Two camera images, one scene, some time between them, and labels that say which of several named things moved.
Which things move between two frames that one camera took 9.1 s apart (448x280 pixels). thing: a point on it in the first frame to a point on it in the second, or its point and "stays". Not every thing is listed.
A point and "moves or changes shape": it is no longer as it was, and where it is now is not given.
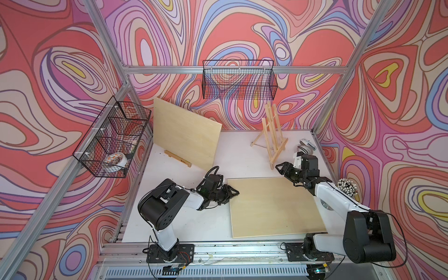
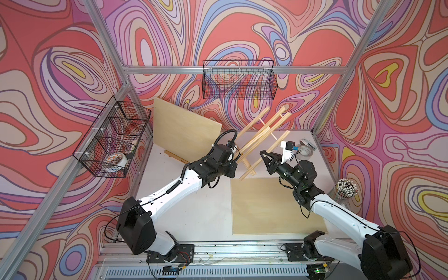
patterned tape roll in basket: (120, 159) stays
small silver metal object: (308, 143) stays
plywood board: (273, 206) stays
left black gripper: (224, 188) to (231, 172)
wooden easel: (275, 142) moves or changes shape
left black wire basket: (109, 146) stays
